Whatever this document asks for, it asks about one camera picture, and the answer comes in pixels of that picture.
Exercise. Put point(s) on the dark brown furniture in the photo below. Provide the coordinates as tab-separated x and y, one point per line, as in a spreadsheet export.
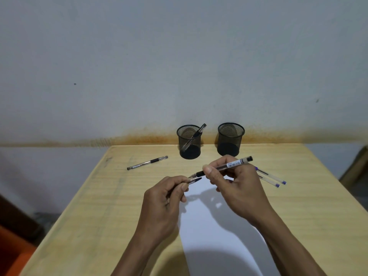
14	218

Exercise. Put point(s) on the person's left hand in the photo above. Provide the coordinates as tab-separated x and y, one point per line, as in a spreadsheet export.
159	206

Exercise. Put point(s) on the clear blue gel pen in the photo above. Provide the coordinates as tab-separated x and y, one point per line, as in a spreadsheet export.
271	176
270	182

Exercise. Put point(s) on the wooden chair frame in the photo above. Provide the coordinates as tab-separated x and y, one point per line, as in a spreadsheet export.
355	169

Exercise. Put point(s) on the person's right thumb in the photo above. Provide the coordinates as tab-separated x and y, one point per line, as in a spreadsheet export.
214	176

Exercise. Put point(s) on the person's right forearm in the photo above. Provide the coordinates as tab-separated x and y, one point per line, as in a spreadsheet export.
290	250

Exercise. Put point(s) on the person's right hand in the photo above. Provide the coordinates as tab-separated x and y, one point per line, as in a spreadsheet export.
244	192

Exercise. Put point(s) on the clear black gel pen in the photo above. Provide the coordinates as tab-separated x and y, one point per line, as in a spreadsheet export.
198	132
244	160
147	163

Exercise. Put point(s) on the black mesh pen holder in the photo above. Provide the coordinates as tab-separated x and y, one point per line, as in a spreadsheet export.
230	140
189	146

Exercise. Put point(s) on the white paper sheet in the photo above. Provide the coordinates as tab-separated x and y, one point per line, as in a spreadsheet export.
218	235

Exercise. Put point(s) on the person's left thumb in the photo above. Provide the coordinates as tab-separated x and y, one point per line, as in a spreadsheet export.
176	179

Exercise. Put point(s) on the person's left forearm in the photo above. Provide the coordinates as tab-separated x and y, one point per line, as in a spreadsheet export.
138	255

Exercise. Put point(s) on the orange chair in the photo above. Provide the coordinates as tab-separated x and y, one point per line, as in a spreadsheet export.
14	255

